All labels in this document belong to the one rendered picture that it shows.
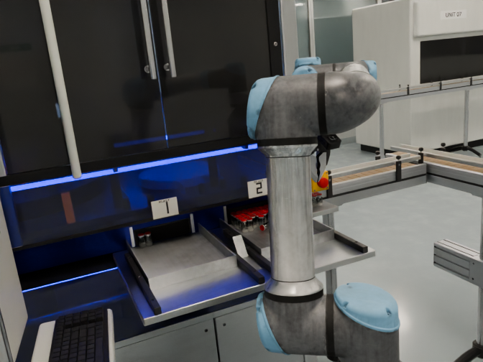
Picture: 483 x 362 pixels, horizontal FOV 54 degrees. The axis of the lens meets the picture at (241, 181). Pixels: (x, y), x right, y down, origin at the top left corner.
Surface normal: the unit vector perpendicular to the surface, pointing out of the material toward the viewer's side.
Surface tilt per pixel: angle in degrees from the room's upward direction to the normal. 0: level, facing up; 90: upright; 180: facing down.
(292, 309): 79
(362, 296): 7
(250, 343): 90
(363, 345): 90
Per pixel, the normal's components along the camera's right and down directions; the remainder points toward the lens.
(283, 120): -0.15, 0.08
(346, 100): 0.20, 0.04
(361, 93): 0.51, -0.15
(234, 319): 0.40, 0.20
